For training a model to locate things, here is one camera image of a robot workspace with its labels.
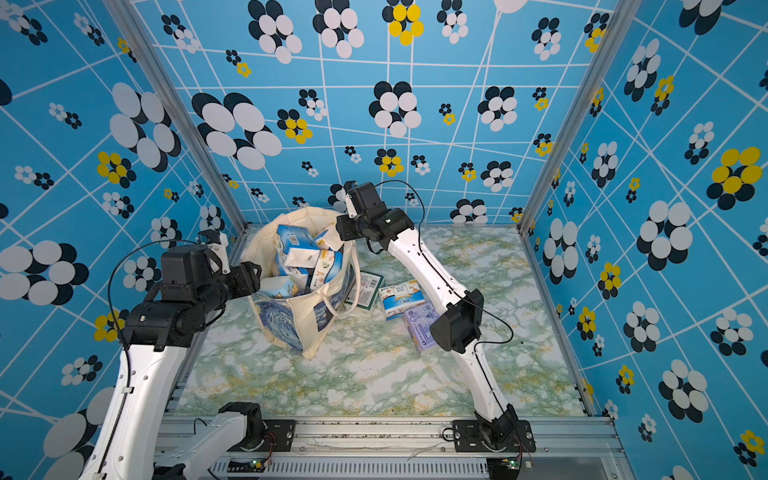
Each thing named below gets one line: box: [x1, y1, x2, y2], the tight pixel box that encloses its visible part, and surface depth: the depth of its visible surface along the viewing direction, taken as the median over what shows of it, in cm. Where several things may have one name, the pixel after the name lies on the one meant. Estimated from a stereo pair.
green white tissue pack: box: [345, 270, 385, 311], surface depth 97 cm
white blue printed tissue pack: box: [286, 266, 309, 296], surface depth 81 cm
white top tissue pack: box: [259, 275, 301, 299], surface depth 74 cm
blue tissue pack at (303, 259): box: [284, 247, 321, 275], surface depth 82 cm
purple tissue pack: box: [403, 304, 439, 355], surface depth 89 cm
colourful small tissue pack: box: [378, 280, 425, 321], surface depth 93 cm
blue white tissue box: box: [310, 248, 344, 290], surface depth 83 cm
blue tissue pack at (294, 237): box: [276, 224, 319, 265], surface depth 82 cm
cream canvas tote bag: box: [243, 215, 310, 360], surface depth 82 cm
